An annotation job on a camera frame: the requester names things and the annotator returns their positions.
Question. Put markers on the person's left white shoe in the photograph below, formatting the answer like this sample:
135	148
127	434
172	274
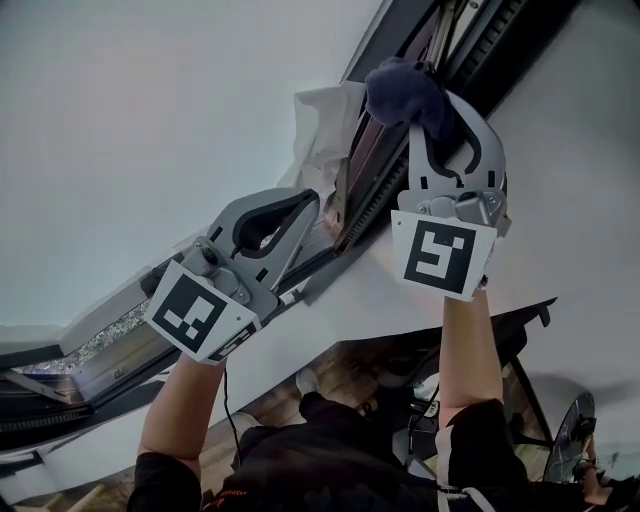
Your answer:
246	421

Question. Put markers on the person's right forearm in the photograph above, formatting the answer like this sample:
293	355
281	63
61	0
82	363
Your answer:
467	360

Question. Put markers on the small metal lock keeper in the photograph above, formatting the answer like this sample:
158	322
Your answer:
118	373

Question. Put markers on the black desk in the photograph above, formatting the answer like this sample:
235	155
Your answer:
525	320

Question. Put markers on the person's right white shoe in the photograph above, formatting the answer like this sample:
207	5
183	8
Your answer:
306	382

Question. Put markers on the dark window frame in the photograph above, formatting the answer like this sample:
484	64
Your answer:
45	419

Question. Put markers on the dark blue cloth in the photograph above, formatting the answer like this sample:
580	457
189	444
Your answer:
405	95

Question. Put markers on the person's black shirt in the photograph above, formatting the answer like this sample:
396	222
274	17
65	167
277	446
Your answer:
325	465

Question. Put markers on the round dark glass disc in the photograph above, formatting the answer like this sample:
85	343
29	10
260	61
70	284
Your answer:
570	435

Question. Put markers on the white curtain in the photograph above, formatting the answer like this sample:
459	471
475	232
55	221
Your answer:
320	130

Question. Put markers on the person's white shoe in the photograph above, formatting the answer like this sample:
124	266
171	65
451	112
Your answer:
306	382
246	421

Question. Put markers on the window sash with glass pane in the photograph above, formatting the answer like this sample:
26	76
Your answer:
150	125

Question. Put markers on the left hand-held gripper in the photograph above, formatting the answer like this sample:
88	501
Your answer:
190	312

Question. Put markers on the person's left forearm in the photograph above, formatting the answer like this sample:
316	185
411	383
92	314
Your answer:
175	410

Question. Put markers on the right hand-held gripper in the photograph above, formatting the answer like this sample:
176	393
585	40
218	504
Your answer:
440	255

